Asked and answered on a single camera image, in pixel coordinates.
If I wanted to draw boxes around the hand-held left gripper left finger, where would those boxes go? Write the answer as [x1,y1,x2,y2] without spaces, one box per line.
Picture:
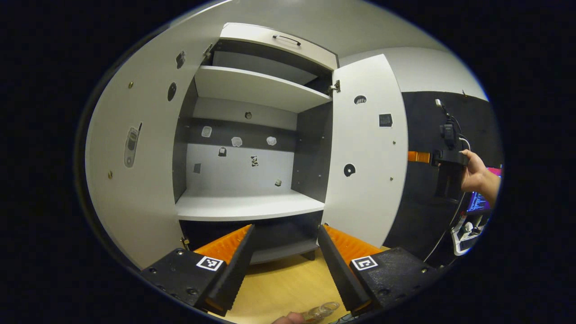
[139,224,256,317]

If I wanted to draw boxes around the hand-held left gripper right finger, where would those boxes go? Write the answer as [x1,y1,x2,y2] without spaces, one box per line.
[317,224,440,316]

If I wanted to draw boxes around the clear glass bottle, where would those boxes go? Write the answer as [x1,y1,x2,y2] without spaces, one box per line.
[271,301,341,324]

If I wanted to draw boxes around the white cabinet door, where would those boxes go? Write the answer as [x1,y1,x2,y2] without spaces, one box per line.
[322,54,409,248]
[85,27,214,270]

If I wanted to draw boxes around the white cabinet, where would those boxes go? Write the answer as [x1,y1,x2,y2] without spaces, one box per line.
[172,22,339,265]

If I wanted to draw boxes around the white cabinet shelf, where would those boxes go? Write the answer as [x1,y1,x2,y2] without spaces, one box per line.
[175,189,325,222]
[194,66,333,113]

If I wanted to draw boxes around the white cabinet drawer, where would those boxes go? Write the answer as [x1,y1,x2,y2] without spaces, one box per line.
[219,22,339,70]

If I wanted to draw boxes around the computer monitor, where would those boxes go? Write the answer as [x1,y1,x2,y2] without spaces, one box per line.
[466,166,504,214]

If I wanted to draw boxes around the black backdrop cloth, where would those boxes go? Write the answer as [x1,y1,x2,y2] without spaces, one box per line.
[382,91,504,266]

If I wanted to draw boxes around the white device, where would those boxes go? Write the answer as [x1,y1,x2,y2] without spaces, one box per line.
[451,215,489,256]

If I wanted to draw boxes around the white cable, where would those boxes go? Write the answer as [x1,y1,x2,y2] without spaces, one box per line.
[423,137,471,263]

